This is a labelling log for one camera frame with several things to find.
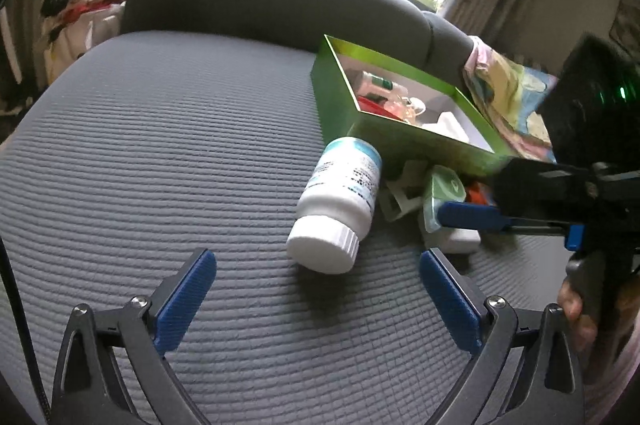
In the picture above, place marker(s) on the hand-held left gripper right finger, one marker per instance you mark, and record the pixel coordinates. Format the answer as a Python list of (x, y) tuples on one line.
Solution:
[(450, 300)]

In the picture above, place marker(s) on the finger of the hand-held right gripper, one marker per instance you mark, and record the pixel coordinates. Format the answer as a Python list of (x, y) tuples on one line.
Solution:
[(540, 190), (470, 215)]

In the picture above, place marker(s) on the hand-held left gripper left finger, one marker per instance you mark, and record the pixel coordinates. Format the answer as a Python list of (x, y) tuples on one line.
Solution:
[(185, 300)]

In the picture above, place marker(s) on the orange packaged tape dispenser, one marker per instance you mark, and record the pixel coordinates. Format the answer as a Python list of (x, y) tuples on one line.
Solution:
[(475, 195)]

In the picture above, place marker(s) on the green floss dispenser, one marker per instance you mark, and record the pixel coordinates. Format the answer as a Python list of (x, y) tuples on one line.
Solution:
[(442, 185)]

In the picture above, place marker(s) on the white rectangular soap box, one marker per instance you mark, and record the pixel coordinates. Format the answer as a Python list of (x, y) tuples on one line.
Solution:
[(447, 127)]

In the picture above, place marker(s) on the clear hair claw clip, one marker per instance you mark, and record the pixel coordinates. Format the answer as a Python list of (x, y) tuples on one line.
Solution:
[(410, 107)]

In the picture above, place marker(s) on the white pill bottle blue label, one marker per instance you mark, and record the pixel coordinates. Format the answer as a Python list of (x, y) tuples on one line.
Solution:
[(340, 185)]

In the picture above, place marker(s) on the white bottle green label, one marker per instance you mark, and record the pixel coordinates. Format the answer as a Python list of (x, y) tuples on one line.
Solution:
[(377, 81)]

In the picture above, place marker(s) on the green cardboard box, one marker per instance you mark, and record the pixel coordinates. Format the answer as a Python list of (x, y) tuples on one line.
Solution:
[(340, 115)]

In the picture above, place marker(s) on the person's right hand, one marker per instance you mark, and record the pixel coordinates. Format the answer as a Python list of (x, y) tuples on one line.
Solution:
[(572, 310)]

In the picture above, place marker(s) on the beige hair claw clip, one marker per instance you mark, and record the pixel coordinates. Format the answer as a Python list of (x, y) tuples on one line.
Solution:
[(400, 200)]

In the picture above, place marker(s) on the printed pastel blanket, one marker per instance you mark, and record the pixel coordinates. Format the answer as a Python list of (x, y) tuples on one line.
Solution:
[(505, 85)]

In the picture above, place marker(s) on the grey sofa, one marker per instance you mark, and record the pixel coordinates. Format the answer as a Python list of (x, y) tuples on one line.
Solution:
[(175, 155)]

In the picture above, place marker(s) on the wall picture frame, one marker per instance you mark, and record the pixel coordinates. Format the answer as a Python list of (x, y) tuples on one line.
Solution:
[(625, 25)]

